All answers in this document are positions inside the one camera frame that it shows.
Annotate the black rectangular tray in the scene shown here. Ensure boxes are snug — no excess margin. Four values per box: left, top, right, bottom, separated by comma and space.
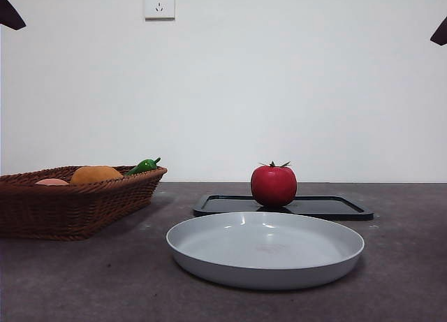
193, 193, 374, 221

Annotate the yellow-brown potato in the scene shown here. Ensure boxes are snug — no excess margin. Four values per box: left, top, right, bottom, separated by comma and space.
70, 165, 124, 186

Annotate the brown woven wicker basket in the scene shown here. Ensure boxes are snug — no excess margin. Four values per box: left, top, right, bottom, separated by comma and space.
0, 165, 168, 242

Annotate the pale grey round plate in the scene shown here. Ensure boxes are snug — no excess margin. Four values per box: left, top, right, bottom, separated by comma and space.
166, 211, 365, 291

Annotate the pale brown egg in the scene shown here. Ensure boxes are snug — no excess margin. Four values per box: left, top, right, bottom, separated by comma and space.
34, 177, 70, 187

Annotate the green chili pepper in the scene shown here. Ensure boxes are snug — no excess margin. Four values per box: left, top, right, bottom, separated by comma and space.
122, 156, 161, 177

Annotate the white wall power socket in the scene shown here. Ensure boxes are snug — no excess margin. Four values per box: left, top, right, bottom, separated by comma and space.
145, 0, 176, 22

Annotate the red tomato with green stem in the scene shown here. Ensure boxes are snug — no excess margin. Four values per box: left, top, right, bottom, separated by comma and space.
250, 160, 298, 207

